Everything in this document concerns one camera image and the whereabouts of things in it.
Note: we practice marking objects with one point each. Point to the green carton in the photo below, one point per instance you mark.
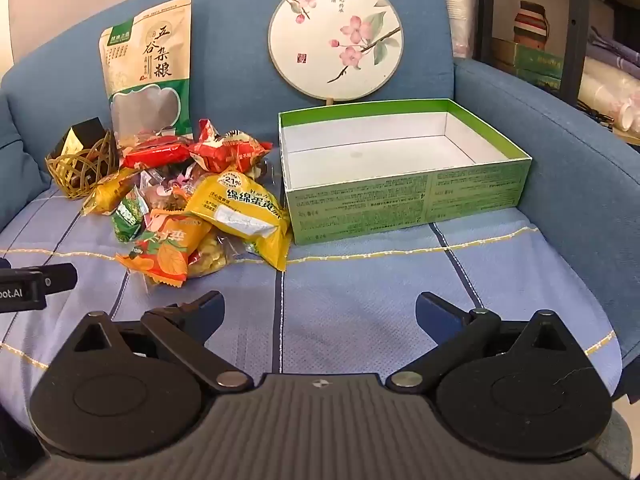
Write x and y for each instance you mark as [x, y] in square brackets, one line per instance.
[535, 62]

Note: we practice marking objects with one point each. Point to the beige green grain pouch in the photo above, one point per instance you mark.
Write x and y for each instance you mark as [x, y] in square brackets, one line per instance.
[145, 60]

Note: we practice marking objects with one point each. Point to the large yellow snack packet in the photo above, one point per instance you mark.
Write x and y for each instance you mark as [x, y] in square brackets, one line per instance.
[240, 210]

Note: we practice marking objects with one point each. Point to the flat red snack packet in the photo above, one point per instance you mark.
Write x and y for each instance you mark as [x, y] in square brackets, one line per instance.
[157, 155]

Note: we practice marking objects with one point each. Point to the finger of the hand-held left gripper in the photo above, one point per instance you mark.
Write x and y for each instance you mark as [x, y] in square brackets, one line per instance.
[50, 276]

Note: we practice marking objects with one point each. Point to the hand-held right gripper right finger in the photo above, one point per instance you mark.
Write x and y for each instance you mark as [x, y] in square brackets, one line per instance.
[436, 311]

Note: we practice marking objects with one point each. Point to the small green snack packet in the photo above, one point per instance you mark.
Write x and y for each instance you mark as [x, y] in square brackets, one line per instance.
[129, 217]

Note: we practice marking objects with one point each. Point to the crinkled red snack packet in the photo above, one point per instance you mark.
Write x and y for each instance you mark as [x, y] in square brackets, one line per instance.
[225, 152]

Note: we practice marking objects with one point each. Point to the black yellow small box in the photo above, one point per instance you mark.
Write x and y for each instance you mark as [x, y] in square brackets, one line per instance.
[80, 137]

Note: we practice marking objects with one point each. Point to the green cardboard box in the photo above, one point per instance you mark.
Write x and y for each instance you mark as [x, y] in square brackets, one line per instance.
[380, 190]

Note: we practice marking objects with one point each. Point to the clear snack wrapper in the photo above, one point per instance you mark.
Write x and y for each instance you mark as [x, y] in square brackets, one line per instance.
[262, 170]

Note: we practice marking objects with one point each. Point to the pink snack packet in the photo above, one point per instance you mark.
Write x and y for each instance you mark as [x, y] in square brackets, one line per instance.
[167, 187]

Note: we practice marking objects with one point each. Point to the golden yellow snack packet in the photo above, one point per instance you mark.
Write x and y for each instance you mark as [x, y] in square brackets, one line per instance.
[110, 190]

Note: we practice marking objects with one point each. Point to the striped vase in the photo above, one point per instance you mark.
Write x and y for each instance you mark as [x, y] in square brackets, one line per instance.
[531, 25]

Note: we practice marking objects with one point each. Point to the purple cloth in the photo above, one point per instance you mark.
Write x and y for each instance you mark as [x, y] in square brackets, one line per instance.
[612, 47]

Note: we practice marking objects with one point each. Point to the orange snack packet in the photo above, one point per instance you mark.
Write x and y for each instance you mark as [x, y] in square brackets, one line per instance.
[167, 255]

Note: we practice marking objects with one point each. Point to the plastic-wrapped white cup stack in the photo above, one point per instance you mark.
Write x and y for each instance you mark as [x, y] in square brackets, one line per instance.
[457, 5]

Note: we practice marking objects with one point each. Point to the clear bag of yellow snacks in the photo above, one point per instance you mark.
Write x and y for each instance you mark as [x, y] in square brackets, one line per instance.
[210, 257]

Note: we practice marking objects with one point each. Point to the gold woven basket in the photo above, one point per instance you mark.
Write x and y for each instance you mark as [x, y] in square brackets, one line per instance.
[82, 172]

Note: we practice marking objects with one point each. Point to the blue fabric sofa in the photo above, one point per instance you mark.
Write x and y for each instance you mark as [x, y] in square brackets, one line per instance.
[230, 60]

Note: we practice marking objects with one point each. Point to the black metal shelf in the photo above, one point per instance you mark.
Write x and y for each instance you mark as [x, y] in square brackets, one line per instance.
[577, 20]

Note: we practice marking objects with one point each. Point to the round floral fan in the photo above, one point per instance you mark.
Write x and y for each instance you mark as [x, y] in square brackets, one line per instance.
[335, 35]

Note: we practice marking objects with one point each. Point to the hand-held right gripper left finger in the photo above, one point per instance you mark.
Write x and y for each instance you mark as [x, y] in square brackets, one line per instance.
[209, 306]

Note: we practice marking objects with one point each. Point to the stack of paper cups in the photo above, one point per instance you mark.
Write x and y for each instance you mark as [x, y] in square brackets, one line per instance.
[607, 95]

